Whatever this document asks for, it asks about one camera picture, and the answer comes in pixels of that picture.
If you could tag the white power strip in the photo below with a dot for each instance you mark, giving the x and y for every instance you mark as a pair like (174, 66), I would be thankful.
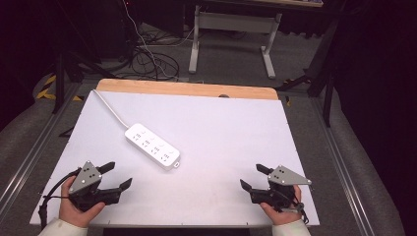
(152, 146)

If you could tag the wooden table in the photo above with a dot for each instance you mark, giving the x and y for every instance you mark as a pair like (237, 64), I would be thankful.
(183, 88)

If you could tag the person's left hand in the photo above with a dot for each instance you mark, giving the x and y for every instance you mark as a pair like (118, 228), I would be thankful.
(73, 213)

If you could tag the yellow black floor tape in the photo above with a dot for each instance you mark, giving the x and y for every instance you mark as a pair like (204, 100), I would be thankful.
(49, 88)

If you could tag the aluminium floor rail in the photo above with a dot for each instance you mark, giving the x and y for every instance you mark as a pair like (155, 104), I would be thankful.
(36, 154)
(341, 170)

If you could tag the white metal table frame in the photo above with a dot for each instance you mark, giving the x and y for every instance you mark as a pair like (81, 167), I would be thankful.
(234, 21)

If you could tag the black tripod stand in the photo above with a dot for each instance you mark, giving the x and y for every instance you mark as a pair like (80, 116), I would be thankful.
(60, 75)
(327, 82)

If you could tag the person's right hand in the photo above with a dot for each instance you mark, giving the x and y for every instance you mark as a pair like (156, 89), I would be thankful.
(280, 217)

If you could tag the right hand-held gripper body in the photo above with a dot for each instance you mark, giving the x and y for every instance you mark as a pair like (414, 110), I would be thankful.
(282, 178)

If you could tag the white board table cover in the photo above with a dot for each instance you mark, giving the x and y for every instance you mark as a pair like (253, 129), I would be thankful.
(213, 131)

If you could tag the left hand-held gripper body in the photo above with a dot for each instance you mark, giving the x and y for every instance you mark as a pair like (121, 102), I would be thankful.
(84, 178)

